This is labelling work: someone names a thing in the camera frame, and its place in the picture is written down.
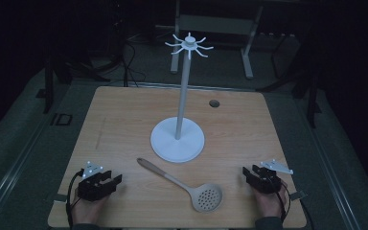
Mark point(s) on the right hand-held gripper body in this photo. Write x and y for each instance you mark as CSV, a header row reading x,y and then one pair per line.
x,y
266,182

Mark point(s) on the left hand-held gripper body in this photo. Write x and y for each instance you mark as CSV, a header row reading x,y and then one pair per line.
x,y
91,188

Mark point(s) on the white hook rack stand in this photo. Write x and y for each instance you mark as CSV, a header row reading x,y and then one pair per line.
x,y
177,147

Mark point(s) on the person's right hand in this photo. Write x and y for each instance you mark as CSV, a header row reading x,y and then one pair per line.
x,y
270,206

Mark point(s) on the person's left hand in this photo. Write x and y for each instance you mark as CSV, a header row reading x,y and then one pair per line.
x,y
86,212

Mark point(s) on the black floor socket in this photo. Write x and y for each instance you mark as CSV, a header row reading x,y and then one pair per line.
x,y
63,119

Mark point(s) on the black metal stand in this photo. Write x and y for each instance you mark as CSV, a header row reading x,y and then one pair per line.
x,y
48,89
313,102

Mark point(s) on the dark cabinet box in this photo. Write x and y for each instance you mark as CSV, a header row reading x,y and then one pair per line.
x,y
284,57

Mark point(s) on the grey metal desk frame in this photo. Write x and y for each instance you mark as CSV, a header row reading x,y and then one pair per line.
x,y
214,24

